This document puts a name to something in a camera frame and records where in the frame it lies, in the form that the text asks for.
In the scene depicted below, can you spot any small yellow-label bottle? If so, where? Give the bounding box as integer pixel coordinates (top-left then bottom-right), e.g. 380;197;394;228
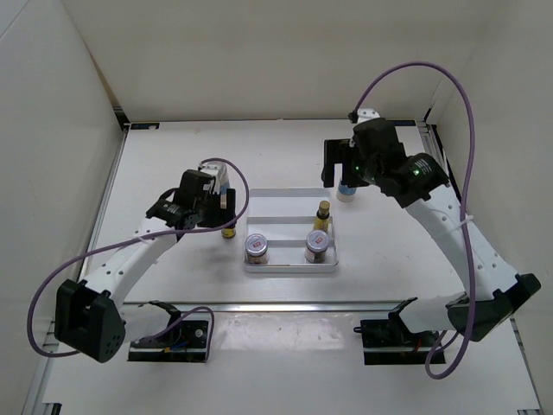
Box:
313;200;330;233
221;225;236;239

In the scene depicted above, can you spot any tall blue-label jar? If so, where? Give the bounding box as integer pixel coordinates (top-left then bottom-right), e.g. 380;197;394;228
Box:
219;173;230;209
336;180;357;202

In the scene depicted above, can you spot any short spice jar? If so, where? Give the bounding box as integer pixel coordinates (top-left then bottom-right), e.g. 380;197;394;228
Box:
304;230;330;264
245;233;269;265

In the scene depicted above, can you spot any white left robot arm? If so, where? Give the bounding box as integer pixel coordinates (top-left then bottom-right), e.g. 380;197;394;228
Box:
54;188;236;363

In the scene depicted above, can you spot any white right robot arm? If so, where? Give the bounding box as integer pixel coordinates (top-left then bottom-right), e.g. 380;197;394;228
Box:
321;135;542;346

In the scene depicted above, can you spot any right dark corner label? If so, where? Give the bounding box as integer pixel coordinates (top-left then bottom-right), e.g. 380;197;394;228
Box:
393;119;416;127

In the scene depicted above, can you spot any dark corner label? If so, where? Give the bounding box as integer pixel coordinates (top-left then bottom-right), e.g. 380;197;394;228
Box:
393;119;416;127
130;123;160;131

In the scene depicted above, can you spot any white divided tray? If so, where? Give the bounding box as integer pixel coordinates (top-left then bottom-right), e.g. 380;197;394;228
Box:
244;188;339;275

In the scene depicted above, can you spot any left dark corner label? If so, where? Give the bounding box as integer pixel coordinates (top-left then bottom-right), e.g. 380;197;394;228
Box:
130;123;160;131

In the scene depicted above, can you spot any aluminium frame rail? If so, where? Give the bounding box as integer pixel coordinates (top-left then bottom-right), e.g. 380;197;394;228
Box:
124;301;411;313

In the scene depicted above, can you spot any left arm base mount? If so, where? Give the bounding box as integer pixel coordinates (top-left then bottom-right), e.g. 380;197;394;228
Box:
127;300;215;363

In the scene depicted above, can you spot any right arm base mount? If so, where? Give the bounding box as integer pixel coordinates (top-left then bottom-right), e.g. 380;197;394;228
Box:
353;297;438;366

